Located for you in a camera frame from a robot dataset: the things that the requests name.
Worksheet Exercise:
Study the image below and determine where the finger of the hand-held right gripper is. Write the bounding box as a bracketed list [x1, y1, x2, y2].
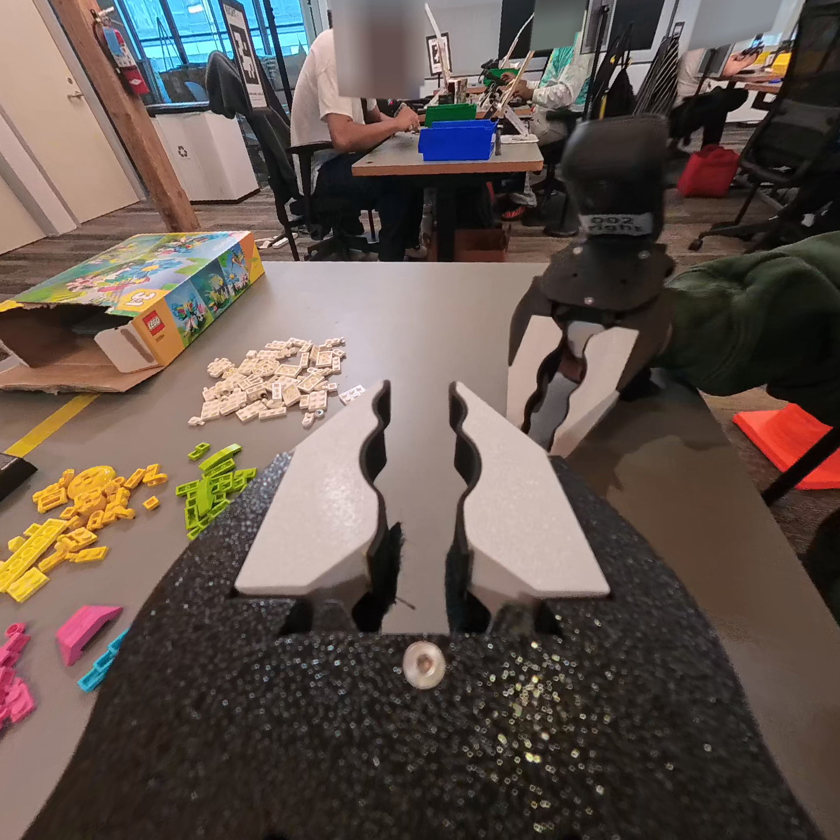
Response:
[505, 315, 568, 435]
[546, 325, 642, 459]

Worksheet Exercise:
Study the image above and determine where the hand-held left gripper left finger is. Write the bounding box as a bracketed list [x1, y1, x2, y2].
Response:
[233, 378, 395, 603]

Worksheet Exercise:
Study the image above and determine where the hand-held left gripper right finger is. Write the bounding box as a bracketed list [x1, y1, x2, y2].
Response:
[448, 379, 613, 610]

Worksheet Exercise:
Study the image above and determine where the person's right forearm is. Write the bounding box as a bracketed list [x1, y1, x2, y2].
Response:
[656, 231, 840, 409]

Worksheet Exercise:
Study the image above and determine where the pile of lime lego pieces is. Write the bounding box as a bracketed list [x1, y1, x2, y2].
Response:
[175, 443, 257, 541]

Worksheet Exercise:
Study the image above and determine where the pile of white lego pieces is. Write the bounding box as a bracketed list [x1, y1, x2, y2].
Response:
[188, 336, 366, 429]

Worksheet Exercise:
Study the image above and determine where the pile of yellow lego pieces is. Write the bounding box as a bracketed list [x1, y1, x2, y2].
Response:
[0, 464, 169, 604]

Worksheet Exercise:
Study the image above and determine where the pile of magenta lego pieces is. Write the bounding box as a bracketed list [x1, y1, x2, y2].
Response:
[0, 604, 124, 727]

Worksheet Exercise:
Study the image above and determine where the pile of cyan lego pieces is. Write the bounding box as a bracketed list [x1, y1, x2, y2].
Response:
[77, 626, 133, 694]

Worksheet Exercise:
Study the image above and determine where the cardboard lego box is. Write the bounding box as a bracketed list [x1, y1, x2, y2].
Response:
[0, 231, 265, 395]

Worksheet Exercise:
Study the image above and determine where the red bag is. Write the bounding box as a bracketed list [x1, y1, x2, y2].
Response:
[677, 144, 742, 198]

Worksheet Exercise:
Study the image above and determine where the orange traffic cone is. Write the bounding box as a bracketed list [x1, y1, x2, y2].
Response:
[733, 403, 840, 490]

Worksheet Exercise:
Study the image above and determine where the grey work table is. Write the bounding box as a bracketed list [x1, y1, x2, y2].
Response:
[352, 128, 545, 263]

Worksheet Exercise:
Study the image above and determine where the blue storage bin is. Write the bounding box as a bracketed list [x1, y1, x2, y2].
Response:
[418, 119, 498, 162]

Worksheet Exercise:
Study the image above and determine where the green storage bin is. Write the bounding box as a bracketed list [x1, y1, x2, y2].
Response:
[424, 103, 479, 130]

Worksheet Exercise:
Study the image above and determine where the black mesh office chair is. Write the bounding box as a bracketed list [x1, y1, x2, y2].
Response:
[689, 0, 840, 252]

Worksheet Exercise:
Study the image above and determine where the yellow tape strip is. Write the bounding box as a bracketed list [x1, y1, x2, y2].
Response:
[3, 394, 100, 459]

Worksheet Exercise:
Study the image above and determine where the blue-labelled black battery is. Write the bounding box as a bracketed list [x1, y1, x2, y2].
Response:
[0, 453, 38, 504]

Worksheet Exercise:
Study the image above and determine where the office chair with jacket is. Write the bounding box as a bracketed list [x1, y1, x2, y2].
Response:
[206, 51, 370, 261]

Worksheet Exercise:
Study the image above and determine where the white recycling bin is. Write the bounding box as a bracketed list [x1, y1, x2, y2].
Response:
[151, 108, 261, 203]

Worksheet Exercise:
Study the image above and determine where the large marker sign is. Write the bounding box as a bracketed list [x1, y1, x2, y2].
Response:
[220, 0, 267, 110]

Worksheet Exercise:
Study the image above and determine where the white door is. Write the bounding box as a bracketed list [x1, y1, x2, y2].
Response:
[0, 0, 143, 225]

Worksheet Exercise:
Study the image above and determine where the red fire extinguisher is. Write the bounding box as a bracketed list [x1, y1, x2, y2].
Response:
[92, 8, 149, 97]

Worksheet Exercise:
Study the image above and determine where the wooden post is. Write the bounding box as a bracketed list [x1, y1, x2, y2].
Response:
[52, 0, 202, 232]

